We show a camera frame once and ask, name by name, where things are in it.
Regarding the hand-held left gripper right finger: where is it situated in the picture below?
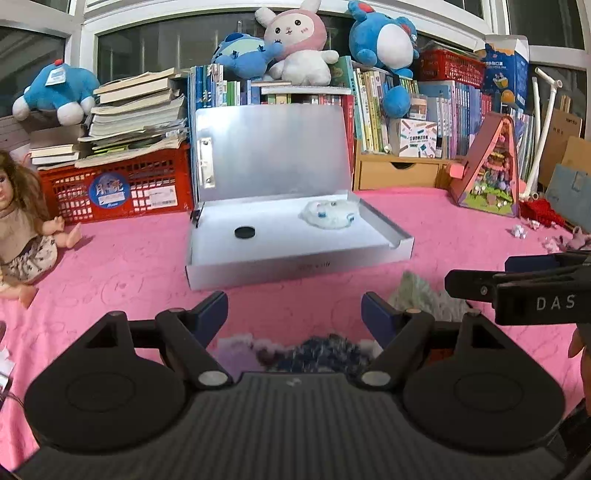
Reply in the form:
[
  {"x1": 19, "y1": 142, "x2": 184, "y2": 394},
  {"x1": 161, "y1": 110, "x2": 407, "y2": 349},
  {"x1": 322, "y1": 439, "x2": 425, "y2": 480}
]
[{"x1": 359, "y1": 291, "x2": 509, "y2": 391}]

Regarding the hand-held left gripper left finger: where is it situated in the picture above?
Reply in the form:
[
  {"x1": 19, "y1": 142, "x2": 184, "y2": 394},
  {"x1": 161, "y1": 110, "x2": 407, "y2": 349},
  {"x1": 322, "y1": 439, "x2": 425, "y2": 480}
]
[{"x1": 83, "y1": 291, "x2": 233, "y2": 390}]

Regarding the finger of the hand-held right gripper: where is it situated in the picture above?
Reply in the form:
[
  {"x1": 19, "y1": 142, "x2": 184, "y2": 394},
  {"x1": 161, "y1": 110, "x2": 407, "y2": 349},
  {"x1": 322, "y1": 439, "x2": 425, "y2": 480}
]
[
  {"x1": 444, "y1": 270, "x2": 498, "y2": 304},
  {"x1": 504, "y1": 251, "x2": 591, "y2": 274}
]

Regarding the grey-green speckled cloth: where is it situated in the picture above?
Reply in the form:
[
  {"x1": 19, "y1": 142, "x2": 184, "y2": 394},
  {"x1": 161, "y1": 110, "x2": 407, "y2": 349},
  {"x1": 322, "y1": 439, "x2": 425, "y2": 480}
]
[{"x1": 388, "y1": 271, "x2": 472, "y2": 322}]

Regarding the purple monster plush toy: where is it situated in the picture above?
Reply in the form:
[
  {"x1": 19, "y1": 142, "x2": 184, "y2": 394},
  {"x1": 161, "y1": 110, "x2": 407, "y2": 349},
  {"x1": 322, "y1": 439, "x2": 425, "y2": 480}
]
[{"x1": 216, "y1": 336, "x2": 260, "y2": 376}]

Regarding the dark blue patterned cloth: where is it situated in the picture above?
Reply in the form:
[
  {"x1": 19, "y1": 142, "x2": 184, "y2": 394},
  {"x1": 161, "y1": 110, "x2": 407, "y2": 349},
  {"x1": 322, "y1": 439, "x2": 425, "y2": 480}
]
[{"x1": 256, "y1": 333, "x2": 380, "y2": 372}]

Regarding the white fluffy toy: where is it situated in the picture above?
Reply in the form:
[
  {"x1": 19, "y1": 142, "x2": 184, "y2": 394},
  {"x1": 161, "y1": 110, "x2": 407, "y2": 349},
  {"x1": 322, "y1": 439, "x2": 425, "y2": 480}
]
[{"x1": 300, "y1": 199, "x2": 360, "y2": 230}]

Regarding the white file box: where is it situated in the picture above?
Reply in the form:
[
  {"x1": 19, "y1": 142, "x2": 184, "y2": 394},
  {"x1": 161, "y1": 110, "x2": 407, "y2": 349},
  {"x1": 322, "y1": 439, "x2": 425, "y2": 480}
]
[{"x1": 185, "y1": 104, "x2": 415, "y2": 291}]

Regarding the person's right hand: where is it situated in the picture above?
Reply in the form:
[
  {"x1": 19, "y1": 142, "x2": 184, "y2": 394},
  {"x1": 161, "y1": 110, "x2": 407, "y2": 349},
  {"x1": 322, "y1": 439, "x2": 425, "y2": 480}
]
[{"x1": 568, "y1": 323, "x2": 591, "y2": 400}]

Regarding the small white toy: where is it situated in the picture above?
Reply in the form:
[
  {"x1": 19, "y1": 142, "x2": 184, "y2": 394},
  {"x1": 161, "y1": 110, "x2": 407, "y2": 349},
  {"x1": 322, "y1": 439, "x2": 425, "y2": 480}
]
[{"x1": 512, "y1": 220, "x2": 542, "y2": 239}]

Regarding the small purple toy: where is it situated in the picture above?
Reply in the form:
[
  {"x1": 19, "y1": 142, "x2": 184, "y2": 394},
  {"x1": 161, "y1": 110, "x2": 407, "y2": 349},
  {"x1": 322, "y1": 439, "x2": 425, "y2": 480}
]
[{"x1": 544, "y1": 226, "x2": 591, "y2": 253}]

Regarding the red knitted fabric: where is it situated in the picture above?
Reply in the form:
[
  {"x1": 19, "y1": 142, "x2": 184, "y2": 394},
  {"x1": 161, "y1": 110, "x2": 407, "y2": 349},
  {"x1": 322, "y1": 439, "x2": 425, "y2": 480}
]
[{"x1": 519, "y1": 198, "x2": 574, "y2": 228}]

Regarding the pink triangular dollhouse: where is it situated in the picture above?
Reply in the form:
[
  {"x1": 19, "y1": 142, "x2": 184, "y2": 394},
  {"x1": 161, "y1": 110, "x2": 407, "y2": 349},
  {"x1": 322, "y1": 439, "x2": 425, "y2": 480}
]
[{"x1": 446, "y1": 113, "x2": 526, "y2": 219}]

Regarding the pink blanket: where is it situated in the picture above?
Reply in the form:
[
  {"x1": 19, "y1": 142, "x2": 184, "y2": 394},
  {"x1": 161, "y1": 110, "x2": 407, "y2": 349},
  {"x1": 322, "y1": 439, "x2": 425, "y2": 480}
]
[{"x1": 0, "y1": 186, "x2": 591, "y2": 472}]

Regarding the wooden drawer box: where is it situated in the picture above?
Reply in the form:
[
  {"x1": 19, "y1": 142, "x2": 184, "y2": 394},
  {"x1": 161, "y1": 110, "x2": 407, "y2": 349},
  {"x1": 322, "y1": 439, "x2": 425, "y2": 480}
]
[{"x1": 353, "y1": 138, "x2": 463, "y2": 191}]

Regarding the white patterned small box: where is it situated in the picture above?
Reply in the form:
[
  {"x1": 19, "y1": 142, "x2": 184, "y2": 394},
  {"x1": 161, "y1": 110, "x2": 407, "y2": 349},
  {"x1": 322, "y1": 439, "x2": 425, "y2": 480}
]
[{"x1": 389, "y1": 117, "x2": 439, "y2": 159}]

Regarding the row of upright colourful books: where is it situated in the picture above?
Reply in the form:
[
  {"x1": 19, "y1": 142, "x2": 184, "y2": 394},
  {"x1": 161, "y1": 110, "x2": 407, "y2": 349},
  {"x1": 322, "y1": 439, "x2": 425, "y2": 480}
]
[{"x1": 353, "y1": 64, "x2": 537, "y2": 184}]

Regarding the red plastic crate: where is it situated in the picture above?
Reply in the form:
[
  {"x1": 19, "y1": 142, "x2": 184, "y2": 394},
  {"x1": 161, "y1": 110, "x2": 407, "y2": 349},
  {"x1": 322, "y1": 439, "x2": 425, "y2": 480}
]
[{"x1": 37, "y1": 142, "x2": 195, "y2": 226}]

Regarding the blue printed carton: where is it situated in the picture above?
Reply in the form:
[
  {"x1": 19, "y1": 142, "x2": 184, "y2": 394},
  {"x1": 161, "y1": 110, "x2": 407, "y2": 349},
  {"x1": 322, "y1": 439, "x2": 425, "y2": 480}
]
[{"x1": 475, "y1": 34, "x2": 530, "y2": 112}]

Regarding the stack of worn books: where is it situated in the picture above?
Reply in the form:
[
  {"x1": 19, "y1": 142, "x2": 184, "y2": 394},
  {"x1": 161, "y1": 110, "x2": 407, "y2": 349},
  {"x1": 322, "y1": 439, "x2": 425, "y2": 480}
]
[{"x1": 74, "y1": 67, "x2": 190, "y2": 169}]

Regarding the long-haired baby doll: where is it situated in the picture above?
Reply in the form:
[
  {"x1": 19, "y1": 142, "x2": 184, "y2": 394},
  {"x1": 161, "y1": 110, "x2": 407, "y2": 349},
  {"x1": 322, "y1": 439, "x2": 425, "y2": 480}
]
[{"x1": 0, "y1": 150, "x2": 83, "y2": 309}]

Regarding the red plastic basket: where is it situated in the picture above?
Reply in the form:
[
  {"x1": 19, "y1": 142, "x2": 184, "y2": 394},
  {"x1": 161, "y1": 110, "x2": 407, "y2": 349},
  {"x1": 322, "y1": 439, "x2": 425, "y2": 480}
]
[{"x1": 417, "y1": 47, "x2": 486, "y2": 89}]

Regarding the white paper scrap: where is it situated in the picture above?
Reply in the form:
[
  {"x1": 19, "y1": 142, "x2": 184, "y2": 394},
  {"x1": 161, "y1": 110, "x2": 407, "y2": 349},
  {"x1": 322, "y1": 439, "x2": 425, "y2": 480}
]
[{"x1": 0, "y1": 346, "x2": 16, "y2": 393}]

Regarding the row of upright blue books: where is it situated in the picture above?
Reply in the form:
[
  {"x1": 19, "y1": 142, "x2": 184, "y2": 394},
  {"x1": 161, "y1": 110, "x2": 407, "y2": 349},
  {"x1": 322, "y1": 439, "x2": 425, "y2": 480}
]
[{"x1": 188, "y1": 64, "x2": 356, "y2": 141}]

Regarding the small pile of thick books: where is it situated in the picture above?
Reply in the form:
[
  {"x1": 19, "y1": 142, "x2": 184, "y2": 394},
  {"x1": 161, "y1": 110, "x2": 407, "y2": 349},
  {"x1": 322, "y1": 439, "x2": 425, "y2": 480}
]
[{"x1": 28, "y1": 124, "x2": 91, "y2": 171}]

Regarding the blue alien plush toy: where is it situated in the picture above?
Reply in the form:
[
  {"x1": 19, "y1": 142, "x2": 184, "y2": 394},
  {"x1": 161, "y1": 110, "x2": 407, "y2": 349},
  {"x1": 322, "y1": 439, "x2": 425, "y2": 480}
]
[{"x1": 211, "y1": 32, "x2": 285, "y2": 80}]

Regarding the blue white-bellied plush toy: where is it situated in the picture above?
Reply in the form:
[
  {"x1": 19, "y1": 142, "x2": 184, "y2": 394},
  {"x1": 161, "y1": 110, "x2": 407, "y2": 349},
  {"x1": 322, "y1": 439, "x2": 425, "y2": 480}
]
[{"x1": 348, "y1": 0, "x2": 420, "y2": 119}]

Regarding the blue plush toy with tag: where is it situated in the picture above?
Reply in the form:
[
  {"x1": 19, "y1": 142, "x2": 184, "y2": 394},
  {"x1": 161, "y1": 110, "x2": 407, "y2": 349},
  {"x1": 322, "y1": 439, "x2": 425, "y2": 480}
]
[{"x1": 12, "y1": 59, "x2": 100, "y2": 127}]

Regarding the pink hooded rabbit plush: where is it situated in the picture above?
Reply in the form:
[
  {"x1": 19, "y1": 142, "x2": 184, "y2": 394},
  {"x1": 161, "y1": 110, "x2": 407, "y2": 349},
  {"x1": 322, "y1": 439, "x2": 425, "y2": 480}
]
[{"x1": 254, "y1": 0, "x2": 339, "y2": 86}]

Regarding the white framed window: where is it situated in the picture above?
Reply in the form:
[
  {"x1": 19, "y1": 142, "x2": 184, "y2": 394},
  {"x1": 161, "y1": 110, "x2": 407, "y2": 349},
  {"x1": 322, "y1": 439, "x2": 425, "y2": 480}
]
[{"x1": 0, "y1": 0, "x2": 591, "y2": 118}]

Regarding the white plastic pipe frame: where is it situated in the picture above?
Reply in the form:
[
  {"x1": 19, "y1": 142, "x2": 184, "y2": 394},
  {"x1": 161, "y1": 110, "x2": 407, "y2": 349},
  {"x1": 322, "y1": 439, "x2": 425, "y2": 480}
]
[{"x1": 523, "y1": 66, "x2": 565, "y2": 202}]

